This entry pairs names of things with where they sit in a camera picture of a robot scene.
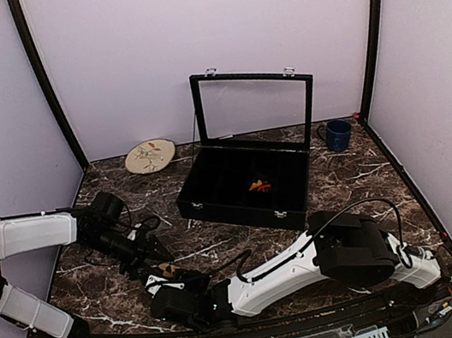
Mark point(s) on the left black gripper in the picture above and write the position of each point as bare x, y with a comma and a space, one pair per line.
137, 257

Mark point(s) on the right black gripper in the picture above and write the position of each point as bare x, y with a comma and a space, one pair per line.
200, 281

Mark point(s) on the brown tan argyle sock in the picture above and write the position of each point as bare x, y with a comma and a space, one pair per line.
168, 270

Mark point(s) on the red yellow black argyle sock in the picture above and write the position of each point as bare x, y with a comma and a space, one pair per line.
260, 186

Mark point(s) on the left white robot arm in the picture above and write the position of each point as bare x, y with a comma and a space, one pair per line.
31, 232

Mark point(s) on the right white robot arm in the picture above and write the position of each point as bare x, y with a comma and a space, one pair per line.
353, 250

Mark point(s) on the floral ceramic plate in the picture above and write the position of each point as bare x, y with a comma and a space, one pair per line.
150, 157

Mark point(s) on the black display box with lid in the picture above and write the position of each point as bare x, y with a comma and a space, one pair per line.
251, 126

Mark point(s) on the dark blue mug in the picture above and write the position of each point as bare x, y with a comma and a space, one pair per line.
336, 135

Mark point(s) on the black front rail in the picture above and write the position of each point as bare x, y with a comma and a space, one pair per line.
321, 308

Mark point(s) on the left black frame post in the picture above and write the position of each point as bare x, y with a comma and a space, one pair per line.
45, 85

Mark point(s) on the black frame post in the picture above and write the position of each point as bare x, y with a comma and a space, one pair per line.
45, 85
371, 59

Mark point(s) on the right black frame post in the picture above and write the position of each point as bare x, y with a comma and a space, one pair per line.
371, 59

